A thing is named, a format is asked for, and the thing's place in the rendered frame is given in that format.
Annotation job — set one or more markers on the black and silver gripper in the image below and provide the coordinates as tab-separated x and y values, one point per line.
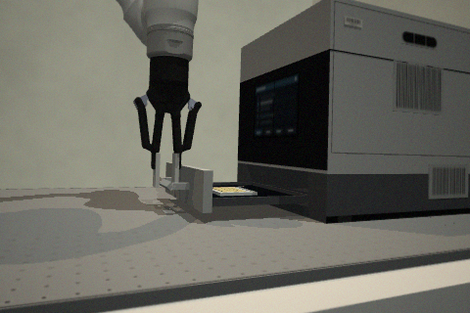
168	92

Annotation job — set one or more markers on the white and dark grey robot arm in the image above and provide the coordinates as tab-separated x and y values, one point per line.
170	25

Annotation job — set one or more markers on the grey benchtop instrument with drawer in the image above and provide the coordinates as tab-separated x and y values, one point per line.
349	112

